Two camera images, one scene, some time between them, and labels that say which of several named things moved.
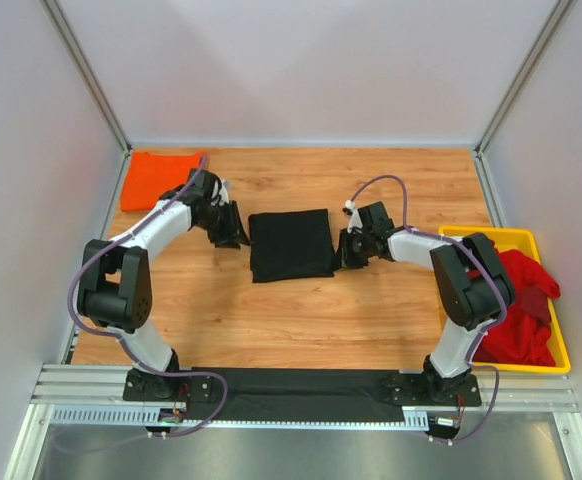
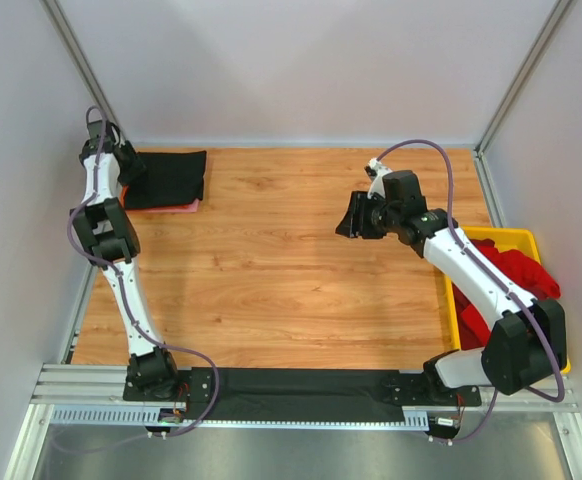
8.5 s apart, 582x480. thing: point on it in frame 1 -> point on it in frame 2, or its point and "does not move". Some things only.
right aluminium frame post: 561,9 does not move
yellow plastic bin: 521,240 does not move
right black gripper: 353,245 -> 359,215
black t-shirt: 291,245 -> 172,179
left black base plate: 141,385 does not move
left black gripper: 226,226 -> 128,163
